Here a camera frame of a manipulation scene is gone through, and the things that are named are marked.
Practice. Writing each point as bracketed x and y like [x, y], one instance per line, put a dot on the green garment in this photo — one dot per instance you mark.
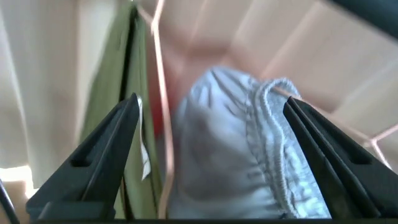
[109, 77]

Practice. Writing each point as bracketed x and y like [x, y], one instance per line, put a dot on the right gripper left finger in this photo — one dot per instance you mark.
[62, 193]

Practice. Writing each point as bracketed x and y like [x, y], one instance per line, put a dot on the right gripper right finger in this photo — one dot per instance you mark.
[335, 174]

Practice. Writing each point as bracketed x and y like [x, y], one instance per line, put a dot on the pale grey shorts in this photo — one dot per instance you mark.
[224, 149]

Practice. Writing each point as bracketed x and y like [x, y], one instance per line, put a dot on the pink clothes hanger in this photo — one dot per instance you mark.
[377, 146]
[164, 109]

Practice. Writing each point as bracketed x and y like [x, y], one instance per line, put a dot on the black clothes rack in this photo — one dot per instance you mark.
[373, 12]

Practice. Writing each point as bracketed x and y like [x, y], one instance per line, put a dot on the beige curtain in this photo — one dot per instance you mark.
[46, 77]

